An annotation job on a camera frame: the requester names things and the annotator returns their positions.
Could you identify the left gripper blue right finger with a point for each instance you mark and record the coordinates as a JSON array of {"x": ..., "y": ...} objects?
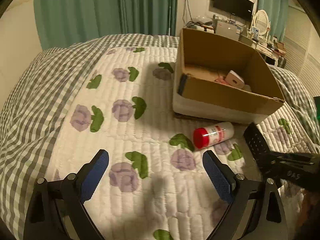
[{"x": 254, "y": 210}]

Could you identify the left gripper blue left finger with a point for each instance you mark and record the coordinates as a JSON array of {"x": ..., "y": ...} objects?
[{"x": 56, "y": 209}]

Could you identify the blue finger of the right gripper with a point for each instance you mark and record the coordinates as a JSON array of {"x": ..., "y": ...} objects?
[{"x": 257, "y": 145}]

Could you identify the white bottle red cap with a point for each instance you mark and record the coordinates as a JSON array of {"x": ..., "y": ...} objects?
[{"x": 204, "y": 137}]

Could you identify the white power adapter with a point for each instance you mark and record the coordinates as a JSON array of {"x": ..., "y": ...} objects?
[{"x": 234, "y": 80}]

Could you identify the pink rose tin box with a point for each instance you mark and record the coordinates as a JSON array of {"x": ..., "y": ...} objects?
[{"x": 221, "y": 79}]

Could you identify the brown cardboard box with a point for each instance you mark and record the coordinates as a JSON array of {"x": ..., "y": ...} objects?
[{"x": 201, "y": 58}]

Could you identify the white dressing table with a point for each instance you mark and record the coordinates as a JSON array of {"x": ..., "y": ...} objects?
[{"x": 269, "y": 55}]

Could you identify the white oval vanity mirror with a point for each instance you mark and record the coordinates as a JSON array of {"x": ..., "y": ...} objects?
[{"x": 261, "y": 21}]

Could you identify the floral quilted bedspread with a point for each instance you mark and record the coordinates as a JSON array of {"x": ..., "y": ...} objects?
[{"x": 155, "y": 186}]

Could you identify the teal right curtain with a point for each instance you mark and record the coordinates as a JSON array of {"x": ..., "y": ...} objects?
[{"x": 277, "y": 11}]

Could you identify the teal curtain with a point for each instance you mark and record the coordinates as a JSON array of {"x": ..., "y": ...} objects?
[
  {"x": 277, "y": 11},
  {"x": 61, "y": 23}
]

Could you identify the black wall television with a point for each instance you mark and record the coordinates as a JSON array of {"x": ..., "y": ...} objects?
[{"x": 239, "y": 8}]

